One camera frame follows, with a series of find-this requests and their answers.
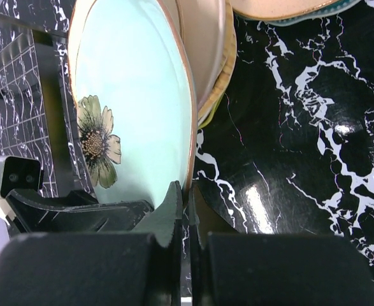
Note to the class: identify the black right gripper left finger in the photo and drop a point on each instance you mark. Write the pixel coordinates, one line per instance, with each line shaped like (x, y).
(136, 267)

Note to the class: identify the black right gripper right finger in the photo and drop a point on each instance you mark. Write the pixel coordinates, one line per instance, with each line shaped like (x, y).
(232, 268)

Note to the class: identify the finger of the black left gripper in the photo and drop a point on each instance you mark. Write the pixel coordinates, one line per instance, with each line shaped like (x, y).
(76, 212)

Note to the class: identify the mint green flower plate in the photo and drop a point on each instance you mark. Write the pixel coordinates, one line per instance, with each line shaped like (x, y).
(135, 101)

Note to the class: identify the peach bird plate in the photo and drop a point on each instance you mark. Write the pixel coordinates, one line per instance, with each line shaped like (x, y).
(277, 9)

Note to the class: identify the stainless steel dish rack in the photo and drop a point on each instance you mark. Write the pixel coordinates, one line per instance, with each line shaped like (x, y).
(33, 101)

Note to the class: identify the black marble pattern mat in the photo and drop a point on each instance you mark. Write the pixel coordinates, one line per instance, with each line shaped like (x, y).
(291, 146)

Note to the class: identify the yellow green plate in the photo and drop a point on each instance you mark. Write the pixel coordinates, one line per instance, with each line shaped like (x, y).
(205, 121)

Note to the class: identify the wooden plate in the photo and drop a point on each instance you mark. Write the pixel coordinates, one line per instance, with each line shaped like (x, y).
(228, 64)

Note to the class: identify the cream and pink plate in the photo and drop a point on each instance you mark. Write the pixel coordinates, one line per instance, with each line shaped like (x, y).
(203, 25)

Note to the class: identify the teal scalloped plate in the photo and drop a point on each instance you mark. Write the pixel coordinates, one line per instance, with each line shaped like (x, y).
(327, 11)

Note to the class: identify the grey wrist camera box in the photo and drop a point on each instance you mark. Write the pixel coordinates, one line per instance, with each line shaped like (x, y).
(19, 173)

